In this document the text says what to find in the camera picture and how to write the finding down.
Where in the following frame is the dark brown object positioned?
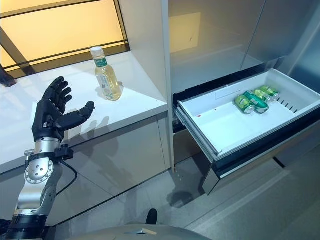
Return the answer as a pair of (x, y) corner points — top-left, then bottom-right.
(0, 63), (17, 88)

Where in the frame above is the silver robot torso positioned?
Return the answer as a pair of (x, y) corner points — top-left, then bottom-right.
(41, 221), (186, 240)

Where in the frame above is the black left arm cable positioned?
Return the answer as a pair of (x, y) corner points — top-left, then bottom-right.
(55, 158), (78, 198)

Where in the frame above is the dark green drink can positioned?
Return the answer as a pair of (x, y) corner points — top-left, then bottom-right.
(242, 90), (270, 115)

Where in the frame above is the white counter cabinet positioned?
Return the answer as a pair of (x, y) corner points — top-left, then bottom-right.
(0, 51), (171, 226)

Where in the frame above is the backlit yellow window panel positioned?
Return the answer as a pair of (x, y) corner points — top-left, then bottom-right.
(0, 0), (132, 78)

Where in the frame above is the yellow tea bottle green label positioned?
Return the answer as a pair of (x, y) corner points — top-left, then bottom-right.
(90, 46), (125, 102)

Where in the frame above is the stainless steel fridge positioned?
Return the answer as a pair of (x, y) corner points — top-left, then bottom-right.
(162, 0), (320, 197)

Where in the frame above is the light green drink can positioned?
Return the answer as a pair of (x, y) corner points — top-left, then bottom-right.
(259, 84), (280, 98)
(234, 94), (256, 115)
(253, 87), (273, 103)

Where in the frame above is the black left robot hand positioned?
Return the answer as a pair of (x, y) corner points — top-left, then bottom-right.
(31, 76), (96, 142)

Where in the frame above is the white vertical side panel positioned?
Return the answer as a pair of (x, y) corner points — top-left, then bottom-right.
(117, 0), (179, 173)

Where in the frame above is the fridge drawer with white bin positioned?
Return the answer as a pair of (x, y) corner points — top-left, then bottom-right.
(172, 68), (320, 197)

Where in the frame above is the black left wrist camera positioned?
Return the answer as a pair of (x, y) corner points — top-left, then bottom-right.
(55, 144), (74, 160)

